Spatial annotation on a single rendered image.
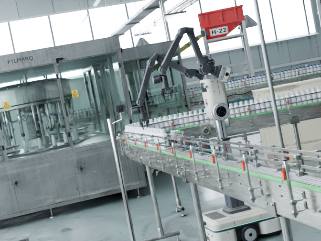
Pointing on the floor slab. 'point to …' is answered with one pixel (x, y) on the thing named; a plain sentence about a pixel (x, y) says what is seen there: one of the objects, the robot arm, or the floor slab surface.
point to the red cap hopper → (211, 28)
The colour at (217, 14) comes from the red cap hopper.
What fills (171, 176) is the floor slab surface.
